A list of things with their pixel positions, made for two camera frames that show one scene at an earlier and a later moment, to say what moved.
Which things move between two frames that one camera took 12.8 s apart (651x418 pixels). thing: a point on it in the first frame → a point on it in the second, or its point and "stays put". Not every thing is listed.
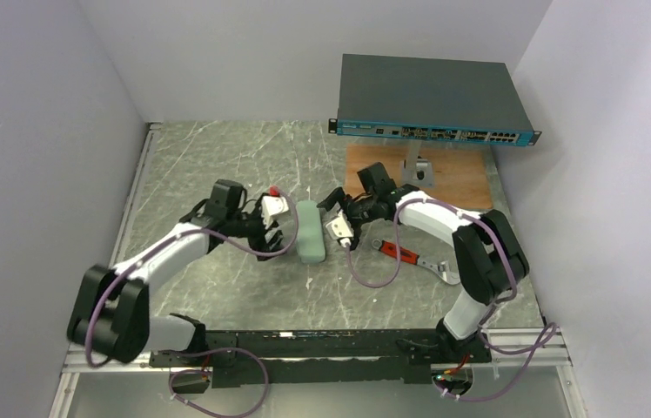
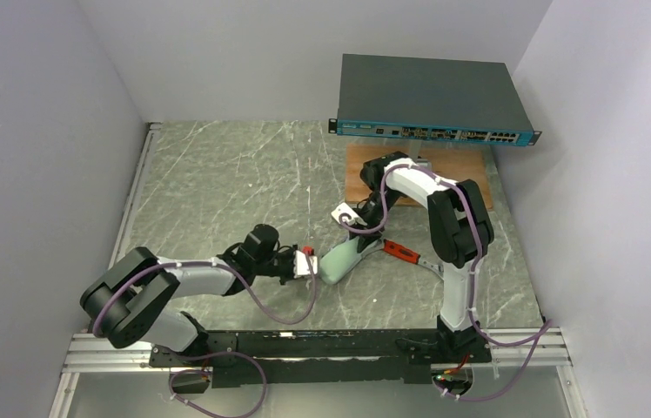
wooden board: x=461 y=171 stays put
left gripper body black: x=267 y=234 → x=291 y=263
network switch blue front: x=427 y=99 stays put
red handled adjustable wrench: x=442 y=268 stays put
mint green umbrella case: x=309 y=234 → x=337 y=262
